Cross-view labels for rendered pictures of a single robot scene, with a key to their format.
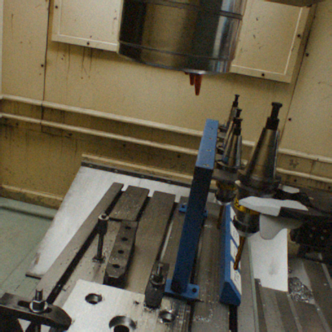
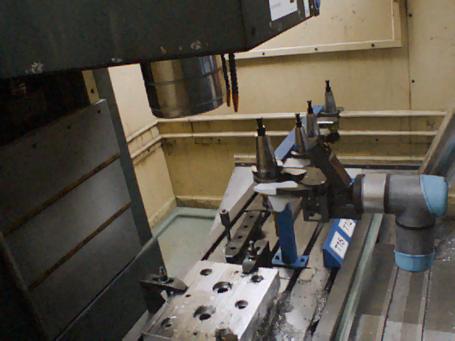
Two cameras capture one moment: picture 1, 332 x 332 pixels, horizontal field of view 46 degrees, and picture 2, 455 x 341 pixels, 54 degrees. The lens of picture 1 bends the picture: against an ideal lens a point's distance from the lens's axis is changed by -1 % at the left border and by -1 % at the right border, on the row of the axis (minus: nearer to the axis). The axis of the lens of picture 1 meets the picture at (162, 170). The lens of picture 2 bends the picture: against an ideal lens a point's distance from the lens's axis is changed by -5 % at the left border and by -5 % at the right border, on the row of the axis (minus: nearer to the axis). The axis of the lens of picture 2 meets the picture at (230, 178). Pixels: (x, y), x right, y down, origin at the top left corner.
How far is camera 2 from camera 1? 0.52 m
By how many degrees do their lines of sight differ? 21
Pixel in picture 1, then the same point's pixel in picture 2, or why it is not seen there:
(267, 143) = (259, 145)
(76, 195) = (232, 194)
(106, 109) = (242, 111)
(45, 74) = not seen: hidden behind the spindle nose
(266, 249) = not seen: hidden behind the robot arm
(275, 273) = not seen: hidden behind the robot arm
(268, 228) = (276, 204)
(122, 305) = (226, 274)
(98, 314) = (206, 281)
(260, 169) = (260, 164)
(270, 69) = (379, 37)
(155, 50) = (162, 110)
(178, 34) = (169, 99)
